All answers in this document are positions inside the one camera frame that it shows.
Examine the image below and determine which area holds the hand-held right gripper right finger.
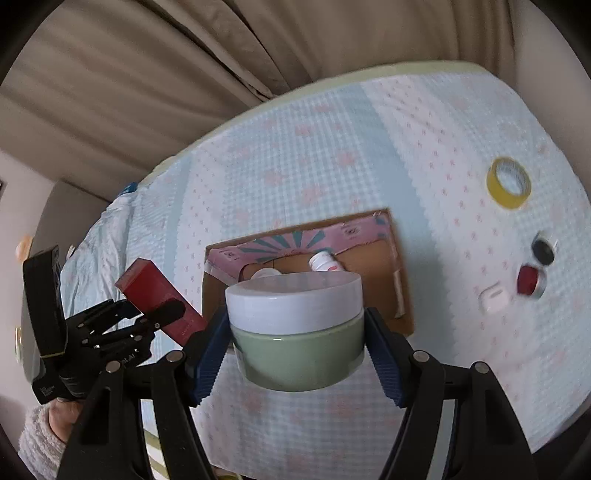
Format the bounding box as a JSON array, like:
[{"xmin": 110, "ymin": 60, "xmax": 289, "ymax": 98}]
[{"xmin": 364, "ymin": 306, "xmax": 542, "ymax": 480}]

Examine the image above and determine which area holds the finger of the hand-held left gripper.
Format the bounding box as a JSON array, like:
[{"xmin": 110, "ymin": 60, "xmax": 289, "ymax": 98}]
[
  {"xmin": 79, "ymin": 298, "xmax": 184, "ymax": 371},
  {"xmin": 64, "ymin": 298, "xmax": 139, "ymax": 334}
]

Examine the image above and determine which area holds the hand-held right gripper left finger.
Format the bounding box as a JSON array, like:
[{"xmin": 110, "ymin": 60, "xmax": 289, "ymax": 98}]
[{"xmin": 55, "ymin": 308, "xmax": 232, "ymax": 480}]

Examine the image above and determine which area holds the red rectangular box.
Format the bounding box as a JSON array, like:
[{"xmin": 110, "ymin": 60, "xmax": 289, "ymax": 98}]
[{"xmin": 114, "ymin": 259, "xmax": 208, "ymax": 345}]

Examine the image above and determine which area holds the green jar with white lid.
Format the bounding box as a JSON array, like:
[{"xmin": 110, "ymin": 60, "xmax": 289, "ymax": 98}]
[{"xmin": 225, "ymin": 271, "xmax": 368, "ymax": 392}]

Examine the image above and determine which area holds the cardboard box with pink flap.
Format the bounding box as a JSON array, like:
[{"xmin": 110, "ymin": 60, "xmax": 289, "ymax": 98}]
[{"xmin": 203, "ymin": 208, "xmax": 415, "ymax": 336}]

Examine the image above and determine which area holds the person's left forearm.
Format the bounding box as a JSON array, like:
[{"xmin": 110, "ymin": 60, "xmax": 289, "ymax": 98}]
[{"xmin": 17, "ymin": 398, "xmax": 88, "ymax": 480}]

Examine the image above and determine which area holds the green striped sheet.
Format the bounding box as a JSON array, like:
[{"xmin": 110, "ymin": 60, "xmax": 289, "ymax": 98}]
[{"xmin": 142, "ymin": 427, "xmax": 245, "ymax": 480}]

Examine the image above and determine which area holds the white bottle with red label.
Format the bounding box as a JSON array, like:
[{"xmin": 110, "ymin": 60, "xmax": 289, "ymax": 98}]
[{"xmin": 308, "ymin": 251, "xmax": 348, "ymax": 273}]

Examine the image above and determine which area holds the small white case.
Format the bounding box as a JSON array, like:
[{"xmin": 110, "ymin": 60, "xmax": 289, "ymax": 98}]
[{"xmin": 477, "ymin": 283, "xmax": 509, "ymax": 315}]

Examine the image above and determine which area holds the red round tin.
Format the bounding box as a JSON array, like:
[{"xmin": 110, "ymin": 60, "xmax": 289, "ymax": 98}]
[{"xmin": 516, "ymin": 263, "xmax": 549, "ymax": 297}]

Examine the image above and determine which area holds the black round tin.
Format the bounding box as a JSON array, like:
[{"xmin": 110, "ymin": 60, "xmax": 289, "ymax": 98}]
[{"xmin": 530, "ymin": 232, "xmax": 560, "ymax": 267}]

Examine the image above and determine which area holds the yellow tape roll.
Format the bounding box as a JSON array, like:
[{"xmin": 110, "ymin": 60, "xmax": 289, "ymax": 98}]
[{"xmin": 486, "ymin": 156, "xmax": 533, "ymax": 211}]

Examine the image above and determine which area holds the light blue printed bedspread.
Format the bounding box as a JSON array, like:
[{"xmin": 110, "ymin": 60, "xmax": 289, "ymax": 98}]
[{"xmin": 59, "ymin": 61, "xmax": 591, "ymax": 480}]

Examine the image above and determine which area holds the beige curtain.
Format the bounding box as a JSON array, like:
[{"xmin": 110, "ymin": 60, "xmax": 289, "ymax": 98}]
[{"xmin": 0, "ymin": 0, "xmax": 520, "ymax": 190}]

